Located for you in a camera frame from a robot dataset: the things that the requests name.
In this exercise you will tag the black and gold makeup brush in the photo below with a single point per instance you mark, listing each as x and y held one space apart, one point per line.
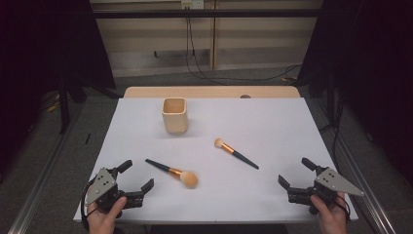
224 147
188 178

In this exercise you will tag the white wall socket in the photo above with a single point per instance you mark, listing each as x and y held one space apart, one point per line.
192 4

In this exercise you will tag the small black stick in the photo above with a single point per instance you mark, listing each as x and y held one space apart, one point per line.
87 138

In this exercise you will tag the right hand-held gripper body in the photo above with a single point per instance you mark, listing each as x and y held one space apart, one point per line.
332 182

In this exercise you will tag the person's right hand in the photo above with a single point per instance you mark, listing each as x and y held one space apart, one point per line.
332 219

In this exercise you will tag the white table sheet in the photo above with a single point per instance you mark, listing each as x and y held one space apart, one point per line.
253 188

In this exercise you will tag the black curtain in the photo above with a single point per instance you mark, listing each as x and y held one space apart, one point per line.
373 65
45 48

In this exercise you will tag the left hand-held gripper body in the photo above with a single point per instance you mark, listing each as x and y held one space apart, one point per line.
103 183

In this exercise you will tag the person's left hand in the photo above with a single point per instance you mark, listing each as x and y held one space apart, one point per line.
103 221

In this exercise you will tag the aluminium floor rail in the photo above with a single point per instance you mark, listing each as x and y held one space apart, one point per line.
363 169
42 182

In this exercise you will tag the beige square cup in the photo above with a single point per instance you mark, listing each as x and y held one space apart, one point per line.
175 122

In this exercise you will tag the wooden table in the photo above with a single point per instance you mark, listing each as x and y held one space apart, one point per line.
207 91

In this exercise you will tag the black horizontal bar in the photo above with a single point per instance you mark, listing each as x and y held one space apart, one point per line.
207 13

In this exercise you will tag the black metal stand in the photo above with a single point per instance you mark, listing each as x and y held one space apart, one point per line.
64 107

